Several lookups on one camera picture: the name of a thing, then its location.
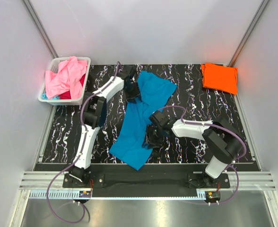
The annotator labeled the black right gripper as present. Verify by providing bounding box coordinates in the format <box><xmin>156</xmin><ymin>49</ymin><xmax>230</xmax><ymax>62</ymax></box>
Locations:
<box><xmin>142</xmin><ymin>124</ymin><xmax>165</xmax><ymax>150</ymax></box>

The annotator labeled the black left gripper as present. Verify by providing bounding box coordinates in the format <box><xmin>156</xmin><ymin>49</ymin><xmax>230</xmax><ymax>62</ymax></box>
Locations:
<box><xmin>123</xmin><ymin>82</ymin><xmax>140</xmax><ymax>104</ymax></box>

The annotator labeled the blue t-shirt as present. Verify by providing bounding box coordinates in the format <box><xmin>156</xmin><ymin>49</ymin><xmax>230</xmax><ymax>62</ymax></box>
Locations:
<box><xmin>109</xmin><ymin>71</ymin><xmax>177</xmax><ymax>171</ymax></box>

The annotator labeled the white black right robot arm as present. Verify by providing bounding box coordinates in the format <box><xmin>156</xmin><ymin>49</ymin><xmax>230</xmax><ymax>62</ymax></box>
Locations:
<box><xmin>142</xmin><ymin>111</ymin><xmax>247</xmax><ymax>189</ymax></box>

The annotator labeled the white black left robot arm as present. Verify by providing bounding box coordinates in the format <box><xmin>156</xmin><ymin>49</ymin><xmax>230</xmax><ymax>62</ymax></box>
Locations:
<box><xmin>65</xmin><ymin>62</ymin><xmax>141</xmax><ymax>187</ymax></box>

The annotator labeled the pink t-shirt in basket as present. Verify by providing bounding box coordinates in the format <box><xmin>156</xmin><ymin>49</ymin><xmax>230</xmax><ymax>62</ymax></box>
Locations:
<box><xmin>45</xmin><ymin>56</ymin><xmax>88</xmax><ymax>99</ymax></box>

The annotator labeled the red t-shirt in basket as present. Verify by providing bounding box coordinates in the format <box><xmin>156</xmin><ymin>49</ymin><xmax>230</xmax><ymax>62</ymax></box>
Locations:
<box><xmin>59</xmin><ymin>74</ymin><xmax>85</xmax><ymax>99</ymax></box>

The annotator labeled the folded orange t-shirt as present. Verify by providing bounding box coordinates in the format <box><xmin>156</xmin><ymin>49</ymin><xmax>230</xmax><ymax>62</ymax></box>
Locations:
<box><xmin>201</xmin><ymin>63</ymin><xmax>238</xmax><ymax>95</ymax></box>

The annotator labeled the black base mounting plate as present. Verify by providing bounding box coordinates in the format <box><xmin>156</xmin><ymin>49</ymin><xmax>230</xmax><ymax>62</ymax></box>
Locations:
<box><xmin>62</xmin><ymin>164</ymin><xmax>230</xmax><ymax>191</ymax></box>

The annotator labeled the light blue cloth in basket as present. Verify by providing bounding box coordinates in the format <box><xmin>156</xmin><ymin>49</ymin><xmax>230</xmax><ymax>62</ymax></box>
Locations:
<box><xmin>41</xmin><ymin>93</ymin><xmax>60</xmax><ymax>100</ymax></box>

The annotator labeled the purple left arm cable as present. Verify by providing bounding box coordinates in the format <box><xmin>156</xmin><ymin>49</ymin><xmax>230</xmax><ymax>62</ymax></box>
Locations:
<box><xmin>46</xmin><ymin>61</ymin><xmax>122</xmax><ymax>223</ymax></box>

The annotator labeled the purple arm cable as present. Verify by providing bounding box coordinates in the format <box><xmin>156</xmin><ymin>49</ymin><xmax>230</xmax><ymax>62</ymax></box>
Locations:
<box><xmin>46</xmin><ymin>61</ymin><xmax>122</xmax><ymax>223</ymax></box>
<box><xmin>156</xmin><ymin>105</ymin><xmax>248</xmax><ymax>205</ymax></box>

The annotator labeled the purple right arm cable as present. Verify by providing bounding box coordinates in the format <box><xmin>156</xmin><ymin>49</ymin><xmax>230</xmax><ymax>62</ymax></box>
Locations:
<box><xmin>156</xmin><ymin>105</ymin><xmax>248</xmax><ymax>205</ymax></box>

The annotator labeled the slotted white cable duct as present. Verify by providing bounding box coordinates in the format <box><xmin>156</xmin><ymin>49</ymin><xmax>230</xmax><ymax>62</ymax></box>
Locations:
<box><xmin>29</xmin><ymin>189</ymin><xmax>221</xmax><ymax>199</ymax></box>

